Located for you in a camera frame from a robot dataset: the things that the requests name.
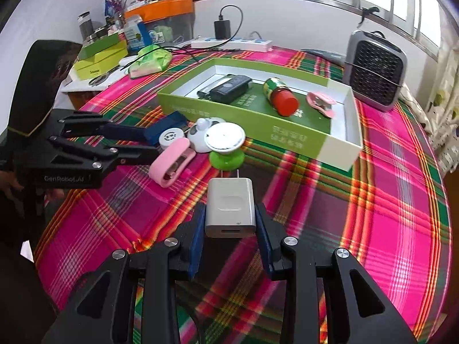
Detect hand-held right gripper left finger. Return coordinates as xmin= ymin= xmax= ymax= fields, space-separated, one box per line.
xmin=45 ymin=206 xmax=207 ymax=344

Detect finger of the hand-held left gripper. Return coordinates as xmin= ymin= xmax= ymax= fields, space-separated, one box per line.
xmin=50 ymin=110 xmax=160 ymax=147
xmin=48 ymin=136 xmax=162 ymax=176

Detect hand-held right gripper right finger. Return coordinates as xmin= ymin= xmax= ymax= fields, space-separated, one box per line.
xmin=255 ymin=204 xmax=417 ymax=344

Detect pink oval case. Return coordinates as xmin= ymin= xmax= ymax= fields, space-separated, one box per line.
xmin=149 ymin=138 xmax=196 ymax=188

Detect white round disc device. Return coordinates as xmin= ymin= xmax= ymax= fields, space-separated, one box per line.
xmin=158 ymin=127 xmax=189 ymax=151

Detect white USB charger plug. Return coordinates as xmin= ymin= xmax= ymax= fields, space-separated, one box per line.
xmin=204 ymin=170 xmax=258 ymax=239

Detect white panda round device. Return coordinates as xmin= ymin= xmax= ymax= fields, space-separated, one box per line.
xmin=187 ymin=116 xmax=226 ymax=153

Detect green holder white round top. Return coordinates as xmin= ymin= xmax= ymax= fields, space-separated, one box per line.
xmin=204 ymin=122 xmax=247 ymax=173

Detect black handheld device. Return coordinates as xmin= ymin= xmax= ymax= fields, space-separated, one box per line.
xmin=207 ymin=75 xmax=252 ymax=104

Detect green cardboard box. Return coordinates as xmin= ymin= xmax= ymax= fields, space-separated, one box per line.
xmin=157 ymin=57 xmax=363 ymax=171

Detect red lid glass jar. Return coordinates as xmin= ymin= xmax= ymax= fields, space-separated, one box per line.
xmin=263 ymin=77 xmax=300 ymax=118

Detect small pink clip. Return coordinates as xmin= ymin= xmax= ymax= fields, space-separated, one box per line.
xmin=306 ymin=91 xmax=337 ymax=119

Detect person's left hand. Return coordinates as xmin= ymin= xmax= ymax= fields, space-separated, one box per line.
xmin=0 ymin=170 xmax=24 ymax=201

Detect metal scissors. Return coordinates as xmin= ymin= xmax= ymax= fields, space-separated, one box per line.
xmin=88 ymin=65 xmax=120 ymax=87

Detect yellow-green cardboard box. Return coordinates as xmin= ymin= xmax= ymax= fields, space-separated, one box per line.
xmin=73 ymin=41 xmax=129 ymax=82

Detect green tissue pack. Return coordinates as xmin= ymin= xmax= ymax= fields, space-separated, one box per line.
xmin=127 ymin=44 xmax=173 ymax=79

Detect dark green box lid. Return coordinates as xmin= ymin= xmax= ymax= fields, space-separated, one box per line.
xmin=77 ymin=33 xmax=120 ymax=61

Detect glass jar dark contents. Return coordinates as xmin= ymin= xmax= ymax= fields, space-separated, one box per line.
xmin=78 ymin=12 xmax=96 ymax=42

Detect blue printed carton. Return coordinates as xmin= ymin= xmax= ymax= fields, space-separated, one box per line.
xmin=124 ymin=15 xmax=148 ymax=52

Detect orange lid plastic bin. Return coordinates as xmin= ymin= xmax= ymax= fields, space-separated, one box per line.
xmin=124 ymin=0 xmax=196 ymax=44

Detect plaid tablecloth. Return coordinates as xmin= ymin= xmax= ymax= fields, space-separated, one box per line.
xmin=34 ymin=46 xmax=452 ymax=344

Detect white power strip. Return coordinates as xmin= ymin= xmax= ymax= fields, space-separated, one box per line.
xmin=190 ymin=37 xmax=274 ymax=52

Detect black power adapter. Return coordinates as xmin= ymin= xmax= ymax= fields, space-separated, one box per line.
xmin=214 ymin=20 xmax=232 ymax=39

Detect grey flat object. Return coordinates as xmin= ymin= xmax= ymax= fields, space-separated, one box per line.
xmin=300 ymin=48 xmax=347 ymax=63

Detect patterned pillow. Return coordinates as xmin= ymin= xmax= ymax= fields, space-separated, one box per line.
xmin=398 ymin=84 xmax=436 ymax=137

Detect grey portable heater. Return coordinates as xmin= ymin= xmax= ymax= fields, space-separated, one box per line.
xmin=342 ymin=29 xmax=409 ymax=112

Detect patterned curtain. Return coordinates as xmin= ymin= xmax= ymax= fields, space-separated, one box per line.
xmin=428 ymin=18 xmax=459 ymax=180

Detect black window hook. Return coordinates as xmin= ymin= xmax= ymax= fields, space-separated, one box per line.
xmin=359 ymin=6 xmax=381 ymax=27

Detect black charger cable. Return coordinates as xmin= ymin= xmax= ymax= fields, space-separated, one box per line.
xmin=158 ymin=5 xmax=244 ymax=69

